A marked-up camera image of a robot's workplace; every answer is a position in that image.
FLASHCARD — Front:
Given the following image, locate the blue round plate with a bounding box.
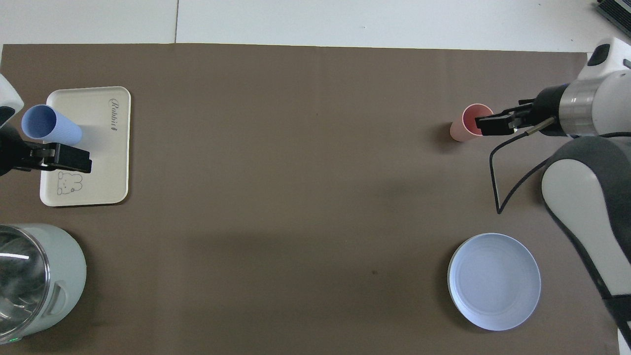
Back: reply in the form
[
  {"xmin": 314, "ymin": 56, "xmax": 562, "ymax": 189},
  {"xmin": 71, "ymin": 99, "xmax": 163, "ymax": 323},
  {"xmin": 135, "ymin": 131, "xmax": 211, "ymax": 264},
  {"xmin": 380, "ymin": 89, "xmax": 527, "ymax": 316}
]
[{"xmin": 447, "ymin": 233, "xmax": 542, "ymax": 331}]

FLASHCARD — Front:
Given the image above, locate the brown table mat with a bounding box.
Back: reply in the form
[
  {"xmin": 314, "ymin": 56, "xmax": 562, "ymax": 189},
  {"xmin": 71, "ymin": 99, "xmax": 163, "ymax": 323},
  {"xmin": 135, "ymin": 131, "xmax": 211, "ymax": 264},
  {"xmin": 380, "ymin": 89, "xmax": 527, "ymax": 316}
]
[{"xmin": 0, "ymin": 43, "xmax": 620, "ymax": 355}]

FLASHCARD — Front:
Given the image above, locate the blue ribbed plastic cup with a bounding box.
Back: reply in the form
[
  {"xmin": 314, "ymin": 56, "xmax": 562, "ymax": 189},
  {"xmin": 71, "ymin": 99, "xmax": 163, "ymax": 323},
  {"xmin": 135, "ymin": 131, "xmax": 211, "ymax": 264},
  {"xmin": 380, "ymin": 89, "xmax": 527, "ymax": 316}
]
[{"xmin": 21, "ymin": 105, "xmax": 83, "ymax": 146}]

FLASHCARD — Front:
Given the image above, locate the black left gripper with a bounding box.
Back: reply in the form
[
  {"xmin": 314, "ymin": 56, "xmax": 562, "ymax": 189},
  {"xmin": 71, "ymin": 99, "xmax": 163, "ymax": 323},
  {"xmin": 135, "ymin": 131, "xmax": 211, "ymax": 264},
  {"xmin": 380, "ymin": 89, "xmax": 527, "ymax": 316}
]
[{"xmin": 0, "ymin": 125, "xmax": 93, "ymax": 177}]

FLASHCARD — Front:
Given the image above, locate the mint green cooking pot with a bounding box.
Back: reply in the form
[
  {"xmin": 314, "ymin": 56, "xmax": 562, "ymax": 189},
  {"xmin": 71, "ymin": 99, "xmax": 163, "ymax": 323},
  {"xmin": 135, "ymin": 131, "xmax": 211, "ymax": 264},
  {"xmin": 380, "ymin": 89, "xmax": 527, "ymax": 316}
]
[{"xmin": 0, "ymin": 224, "xmax": 88, "ymax": 344}]

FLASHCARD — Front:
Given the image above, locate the dark grey ribbed device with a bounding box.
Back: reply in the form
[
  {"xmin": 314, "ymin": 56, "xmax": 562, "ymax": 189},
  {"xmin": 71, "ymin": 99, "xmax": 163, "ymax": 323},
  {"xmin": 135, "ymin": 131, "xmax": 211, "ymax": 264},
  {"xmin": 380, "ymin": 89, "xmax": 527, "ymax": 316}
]
[{"xmin": 594, "ymin": 0, "xmax": 631, "ymax": 38}]

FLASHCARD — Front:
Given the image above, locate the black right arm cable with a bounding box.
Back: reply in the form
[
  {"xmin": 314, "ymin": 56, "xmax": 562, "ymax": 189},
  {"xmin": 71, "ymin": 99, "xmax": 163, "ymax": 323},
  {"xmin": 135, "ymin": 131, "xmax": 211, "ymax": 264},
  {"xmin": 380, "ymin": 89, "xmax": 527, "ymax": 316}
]
[{"xmin": 489, "ymin": 117, "xmax": 556, "ymax": 214}]

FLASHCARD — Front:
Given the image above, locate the cream rabbit print tray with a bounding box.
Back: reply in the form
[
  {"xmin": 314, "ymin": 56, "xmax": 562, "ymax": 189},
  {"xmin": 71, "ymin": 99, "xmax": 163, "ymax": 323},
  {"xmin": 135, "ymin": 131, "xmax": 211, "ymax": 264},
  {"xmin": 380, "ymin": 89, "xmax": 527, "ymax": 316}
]
[{"xmin": 39, "ymin": 86, "xmax": 132, "ymax": 207}]

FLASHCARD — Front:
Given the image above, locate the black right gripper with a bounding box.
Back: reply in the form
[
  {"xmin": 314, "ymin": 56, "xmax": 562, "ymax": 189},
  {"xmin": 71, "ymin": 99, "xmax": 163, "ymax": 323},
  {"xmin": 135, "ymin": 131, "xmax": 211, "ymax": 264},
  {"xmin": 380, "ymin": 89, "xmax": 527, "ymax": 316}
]
[{"xmin": 475, "ymin": 84, "xmax": 572, "ymax": 137}]

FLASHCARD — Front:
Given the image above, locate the pink plastic cup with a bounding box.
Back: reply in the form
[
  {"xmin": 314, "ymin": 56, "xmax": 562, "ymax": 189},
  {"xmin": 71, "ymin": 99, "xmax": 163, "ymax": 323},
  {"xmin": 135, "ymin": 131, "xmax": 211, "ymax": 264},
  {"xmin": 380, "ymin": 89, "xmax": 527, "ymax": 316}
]
[{"xmin": 450, "ymin": 103, "xmax": 494, "ymax": 143}]

